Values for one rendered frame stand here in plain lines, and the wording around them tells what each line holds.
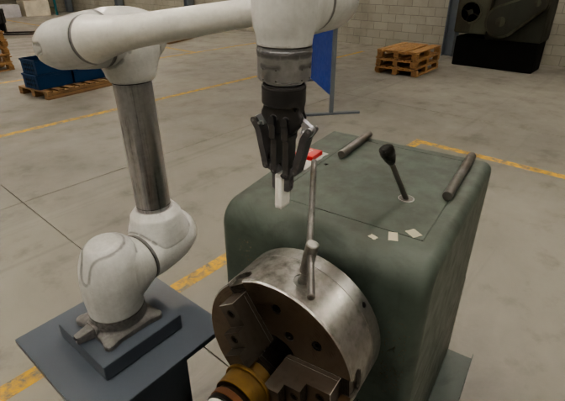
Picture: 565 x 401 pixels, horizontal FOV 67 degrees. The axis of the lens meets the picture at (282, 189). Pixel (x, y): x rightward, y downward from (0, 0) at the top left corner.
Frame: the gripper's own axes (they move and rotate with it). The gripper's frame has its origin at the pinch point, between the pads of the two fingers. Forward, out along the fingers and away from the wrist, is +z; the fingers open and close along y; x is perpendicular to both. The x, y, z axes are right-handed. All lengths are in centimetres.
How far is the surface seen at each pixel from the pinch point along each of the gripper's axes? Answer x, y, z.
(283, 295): -13.4, 9.2, 11.6
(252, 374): -21.9, 8.8, 22.4
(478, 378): 107, 43, 134
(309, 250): -9.8, 11.8, 3.5
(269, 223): 3.7, -5.6, 11.4
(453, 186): 34.6, 24.3, 6.8
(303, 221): 6.0, 1.5, 9.7
